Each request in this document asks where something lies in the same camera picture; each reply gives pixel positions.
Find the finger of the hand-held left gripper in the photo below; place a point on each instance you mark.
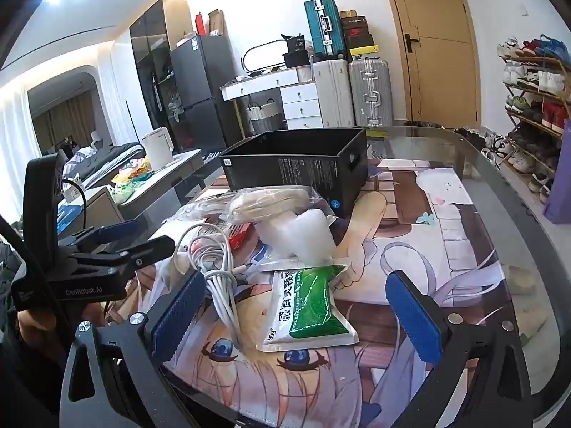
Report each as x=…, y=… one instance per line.
x=147, y=249
x=118, y=231

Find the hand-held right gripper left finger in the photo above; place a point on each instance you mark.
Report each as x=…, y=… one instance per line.
x=178, y=312

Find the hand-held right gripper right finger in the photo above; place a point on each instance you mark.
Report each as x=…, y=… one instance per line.
x=412, y=321

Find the red edged zip bag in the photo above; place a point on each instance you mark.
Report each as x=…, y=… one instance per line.
x=238, y=234

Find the green and white pouch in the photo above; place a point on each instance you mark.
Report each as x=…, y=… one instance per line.
x=312, y=312

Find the white tissue paper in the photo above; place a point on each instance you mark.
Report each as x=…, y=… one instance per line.
x=303, y=234

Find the black cardboard box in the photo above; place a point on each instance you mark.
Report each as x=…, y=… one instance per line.
x=290, y=174

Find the person's left forearm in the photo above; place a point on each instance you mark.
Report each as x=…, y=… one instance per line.
x=38, y=327

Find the beige low cabinet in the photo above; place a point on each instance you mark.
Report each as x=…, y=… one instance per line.
x=96, y=205

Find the pile of colourful packets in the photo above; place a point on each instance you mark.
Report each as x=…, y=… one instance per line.
x=131, y=171

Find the clear plastic bag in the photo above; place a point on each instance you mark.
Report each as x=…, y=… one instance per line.
x=200, y=207

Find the bed with dark bedding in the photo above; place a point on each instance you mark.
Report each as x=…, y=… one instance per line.
x=107, y=156

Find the white electric kettle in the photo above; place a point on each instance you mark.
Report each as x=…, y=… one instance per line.
x=156, y=149

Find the white side cabinet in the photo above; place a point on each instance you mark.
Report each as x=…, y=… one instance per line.
x=178, y=160

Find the brown curtain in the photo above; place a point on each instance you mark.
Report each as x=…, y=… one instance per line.
x=67, y=120

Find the beige slipper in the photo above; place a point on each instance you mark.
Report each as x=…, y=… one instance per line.
x=519, y=278

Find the dark grey fridge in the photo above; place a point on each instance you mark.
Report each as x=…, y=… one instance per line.
x=200, y=76

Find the woven laundry basket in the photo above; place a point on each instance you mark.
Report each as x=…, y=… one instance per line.
x=265, y=118

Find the black glass cabinet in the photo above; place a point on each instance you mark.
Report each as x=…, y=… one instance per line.
x=149, y=53

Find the pile of loose shoes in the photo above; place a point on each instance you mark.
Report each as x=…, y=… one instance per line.
x=477, y=142

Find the black floor tray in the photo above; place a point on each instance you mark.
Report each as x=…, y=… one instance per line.
x=421, y=124

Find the purple bag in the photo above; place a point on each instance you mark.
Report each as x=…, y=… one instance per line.
x=560, y=178

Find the white dressing table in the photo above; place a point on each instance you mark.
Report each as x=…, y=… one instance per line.
x=303, y=98

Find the red flat box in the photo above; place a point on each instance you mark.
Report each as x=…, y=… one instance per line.
x=200, y=24

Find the oval mirror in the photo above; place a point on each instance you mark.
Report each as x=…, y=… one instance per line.
x=263, y=53

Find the brown cardboard box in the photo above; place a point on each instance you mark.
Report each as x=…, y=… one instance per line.
x=216, y=22

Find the silver suitcase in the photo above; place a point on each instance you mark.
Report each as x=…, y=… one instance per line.
x=370, y=89

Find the white ribbed canister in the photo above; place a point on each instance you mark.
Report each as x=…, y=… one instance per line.
x=305, y=73

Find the white suitcase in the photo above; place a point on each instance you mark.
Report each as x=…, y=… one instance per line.
x=332, y=93

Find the black bag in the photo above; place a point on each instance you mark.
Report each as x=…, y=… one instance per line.
x=296, y=58

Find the wooden door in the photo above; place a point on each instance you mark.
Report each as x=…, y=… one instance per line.
x=437, y=76

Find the shoe rack with shoes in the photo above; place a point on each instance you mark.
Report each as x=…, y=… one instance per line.
x=553, y=116

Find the teal suitcase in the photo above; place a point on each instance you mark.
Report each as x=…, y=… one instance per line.
x=323, y=26

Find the wooden shoe rack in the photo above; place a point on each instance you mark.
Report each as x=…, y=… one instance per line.
x=535, y=60

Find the stack of shoe boxes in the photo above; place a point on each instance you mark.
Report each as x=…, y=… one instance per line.
x=357, y=31

